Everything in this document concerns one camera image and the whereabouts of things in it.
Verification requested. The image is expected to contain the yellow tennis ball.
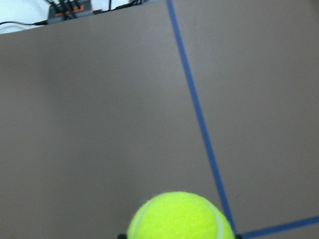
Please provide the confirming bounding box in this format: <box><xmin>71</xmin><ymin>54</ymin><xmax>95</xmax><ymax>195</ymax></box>
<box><xmin>127</xmin><ymin>191</ymin><xmax>236</xmax><ymax>239</ymax></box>

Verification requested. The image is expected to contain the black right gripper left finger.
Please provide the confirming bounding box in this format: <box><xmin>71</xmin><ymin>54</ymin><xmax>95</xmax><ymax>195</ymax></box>
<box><xmin>117</xmin><ymin>234</ymin><xmax>127</xmax><ymax>239</ymax></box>

